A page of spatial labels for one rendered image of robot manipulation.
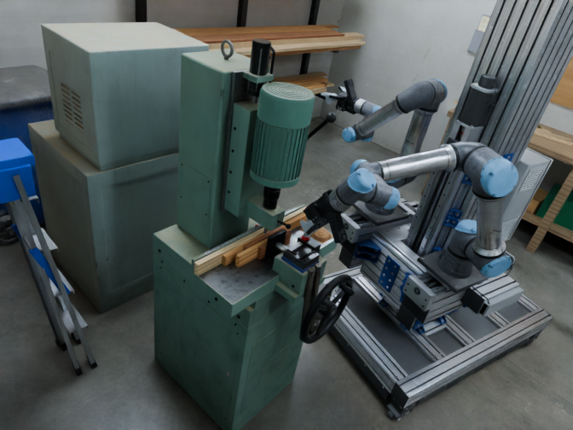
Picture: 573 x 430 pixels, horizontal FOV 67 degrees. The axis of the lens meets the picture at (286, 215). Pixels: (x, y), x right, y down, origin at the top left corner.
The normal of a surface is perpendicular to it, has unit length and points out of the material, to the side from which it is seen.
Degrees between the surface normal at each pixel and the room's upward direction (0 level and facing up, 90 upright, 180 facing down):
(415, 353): 0
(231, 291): 0
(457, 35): 90
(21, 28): 90
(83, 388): 0
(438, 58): 90
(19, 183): 90
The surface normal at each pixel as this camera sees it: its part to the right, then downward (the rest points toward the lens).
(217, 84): -0.65, 0.33
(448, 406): 0.16, -0.83
